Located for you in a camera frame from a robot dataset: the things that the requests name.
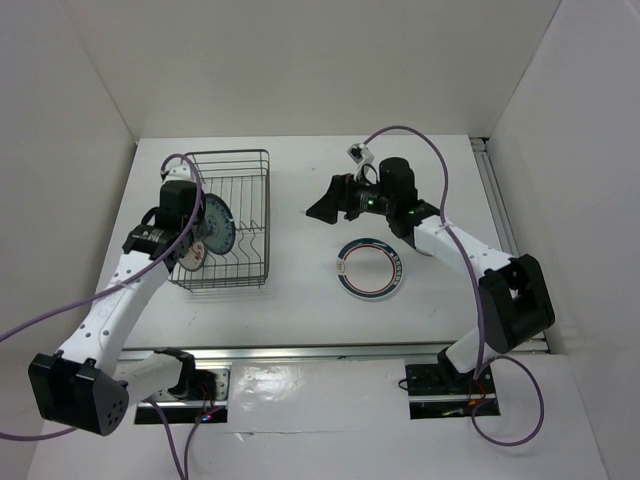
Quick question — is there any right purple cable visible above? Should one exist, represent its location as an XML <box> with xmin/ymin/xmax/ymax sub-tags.
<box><xmin>364</xmin><ymin>124</ymin><xmax>546</xmax><ymax>446</ymax></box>

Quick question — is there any orange sunburst white plate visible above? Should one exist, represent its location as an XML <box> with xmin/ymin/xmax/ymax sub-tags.
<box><xmin>179</xmin><ymin>241</ymin><xmax>208</xmax><ymax>272</ymax></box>

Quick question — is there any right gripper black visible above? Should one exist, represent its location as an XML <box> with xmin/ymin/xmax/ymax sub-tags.
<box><xmin>307</xmin><ymin>169</ymin><xmax>395</xmax><ymax>224</ymax></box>

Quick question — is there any aluminium rail front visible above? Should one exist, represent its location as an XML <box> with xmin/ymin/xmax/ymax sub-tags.
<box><xmin>117</xmin><ymin>340</ymin><xmax>451</xmax><ymax>365</ymax></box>

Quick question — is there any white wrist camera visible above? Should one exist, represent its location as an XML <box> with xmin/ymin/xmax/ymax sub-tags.
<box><xmin>347</xmin><ymin>143</ymin><xmax>378</xmax><ymax>184</ymax></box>
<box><xmin>161</xmin><ymin>164</ymin><xmax>196</xmax><ymax>183</ymax></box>

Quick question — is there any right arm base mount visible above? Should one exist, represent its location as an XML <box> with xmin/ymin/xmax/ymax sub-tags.
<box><xmin>397</xmin><ymin>364</ymin><xmax>500</xmax><ymax>420</ymax></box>

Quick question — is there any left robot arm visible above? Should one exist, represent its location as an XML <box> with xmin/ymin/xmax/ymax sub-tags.
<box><xmin>28</xmin><ymin>179</ymin><xmax>204</xmax><ymax>436</ymax></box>

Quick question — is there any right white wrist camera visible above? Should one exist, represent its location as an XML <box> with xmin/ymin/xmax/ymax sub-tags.
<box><xmin>347</xmin><ymin>143</ymin><xmax>378</xmax><ymax>184</ymax></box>

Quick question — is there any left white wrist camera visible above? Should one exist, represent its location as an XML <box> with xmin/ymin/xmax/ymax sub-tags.
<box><xmin>161</xmin><ymin>164</ymin><xmax>196</xmax><ymax>183</ymax></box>

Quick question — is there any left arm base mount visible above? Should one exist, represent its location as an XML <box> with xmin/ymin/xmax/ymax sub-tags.
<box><xmin>151</xmin><ymin>364</ymin><xmax>231</xmax><ymax>425</ymax></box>

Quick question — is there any white plate green red rim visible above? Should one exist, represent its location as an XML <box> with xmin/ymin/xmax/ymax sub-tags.
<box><xmin>336</xmin><ymin>238</ymin><xmax>404</xmax><ymax>301</ymax></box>

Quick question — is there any grey wire dish rack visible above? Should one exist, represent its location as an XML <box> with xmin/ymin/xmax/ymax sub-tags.
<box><xmin>170</xmin><ymin>148</ymin><xmax>270</xmax><ymax>291</ymax></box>

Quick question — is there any blue floral green plate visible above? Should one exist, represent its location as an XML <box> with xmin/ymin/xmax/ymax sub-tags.
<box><xmin>202</xmin><ymin>194</ymin><xmax>236</xmax><ymax>255</ymax></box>

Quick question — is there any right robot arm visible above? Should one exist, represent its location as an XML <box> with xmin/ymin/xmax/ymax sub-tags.
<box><xmin>306</xmin><ymin>157</ymin><xmax>555</xmax><ymax>392</ymax></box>

